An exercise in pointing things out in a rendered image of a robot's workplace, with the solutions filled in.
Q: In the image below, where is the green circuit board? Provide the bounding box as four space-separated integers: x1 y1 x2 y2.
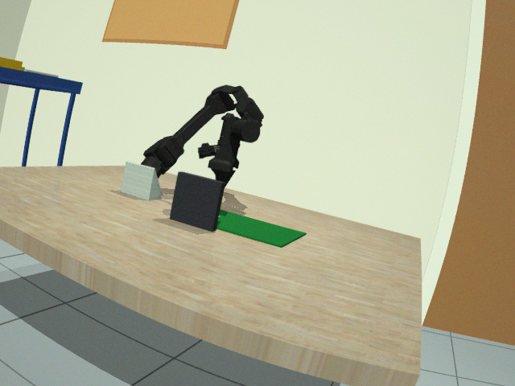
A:
217 209 307 248

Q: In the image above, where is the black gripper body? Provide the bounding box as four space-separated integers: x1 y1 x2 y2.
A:
208 136 240 172

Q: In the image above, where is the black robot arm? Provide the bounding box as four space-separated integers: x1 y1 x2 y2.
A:
141 85 264 179

